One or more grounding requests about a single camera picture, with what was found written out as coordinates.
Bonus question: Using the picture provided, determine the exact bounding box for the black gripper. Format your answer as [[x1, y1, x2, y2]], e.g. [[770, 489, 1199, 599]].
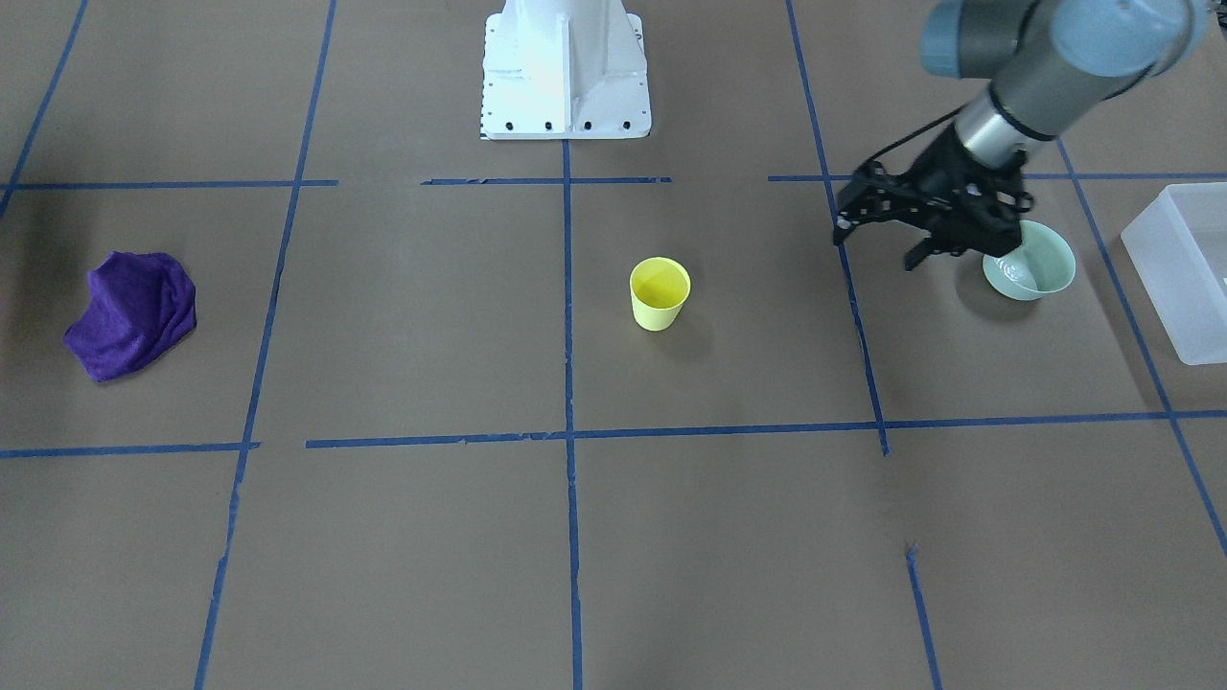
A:
[[832, 126, 1034, 273]]

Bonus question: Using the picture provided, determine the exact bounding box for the yellow plastic cup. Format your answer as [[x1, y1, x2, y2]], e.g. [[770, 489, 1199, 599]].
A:
[[628, 257, 692, 333]]

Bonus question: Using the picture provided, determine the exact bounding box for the purple cloth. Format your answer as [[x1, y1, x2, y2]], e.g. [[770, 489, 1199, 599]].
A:
[[64, 252, 198, 383]]

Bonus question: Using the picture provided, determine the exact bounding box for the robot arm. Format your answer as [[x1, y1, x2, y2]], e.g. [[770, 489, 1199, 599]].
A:
[[832, 1, 1211, 270]]

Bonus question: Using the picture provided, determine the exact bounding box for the clear plastic storage box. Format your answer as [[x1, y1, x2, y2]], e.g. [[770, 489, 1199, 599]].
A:
[[1121, 182, 1226, 365]]

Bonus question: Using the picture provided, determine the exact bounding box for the mint green bowl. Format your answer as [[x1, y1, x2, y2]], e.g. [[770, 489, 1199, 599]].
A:
[[982, 221, 1077, 302]]

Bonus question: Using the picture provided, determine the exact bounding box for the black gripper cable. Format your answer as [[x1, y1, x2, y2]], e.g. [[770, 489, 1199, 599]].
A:
[[856, 110, 964, 178]]

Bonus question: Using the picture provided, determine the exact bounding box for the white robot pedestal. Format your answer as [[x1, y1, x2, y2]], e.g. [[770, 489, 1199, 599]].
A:
[[479, 1, 653, 141]]

